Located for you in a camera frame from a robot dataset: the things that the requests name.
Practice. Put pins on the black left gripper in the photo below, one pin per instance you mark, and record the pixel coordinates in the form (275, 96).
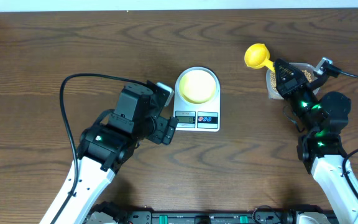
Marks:
(165, 130)

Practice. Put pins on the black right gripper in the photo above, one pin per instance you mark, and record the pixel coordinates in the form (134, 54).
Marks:
(292, 83)

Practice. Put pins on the yellow measuring scoop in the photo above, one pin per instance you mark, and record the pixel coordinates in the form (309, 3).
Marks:
(258, 56)

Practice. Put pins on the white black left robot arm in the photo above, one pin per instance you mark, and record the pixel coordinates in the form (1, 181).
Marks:
(107, 144)

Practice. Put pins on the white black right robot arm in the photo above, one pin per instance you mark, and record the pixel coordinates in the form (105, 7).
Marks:
(320, 148)

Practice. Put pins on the white digital kitchen scale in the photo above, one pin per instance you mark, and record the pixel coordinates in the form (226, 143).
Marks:
(198, 117)

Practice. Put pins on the yellow plastic bowl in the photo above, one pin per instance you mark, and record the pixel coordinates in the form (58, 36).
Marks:
(197, 86)

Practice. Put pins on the pile of soybeans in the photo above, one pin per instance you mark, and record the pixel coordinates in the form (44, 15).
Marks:
(272, 78)

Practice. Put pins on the clear plastic container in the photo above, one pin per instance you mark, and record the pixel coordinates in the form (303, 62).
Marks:
(277, 96)

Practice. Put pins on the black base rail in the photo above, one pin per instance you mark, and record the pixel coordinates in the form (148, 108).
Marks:
(108, 212)

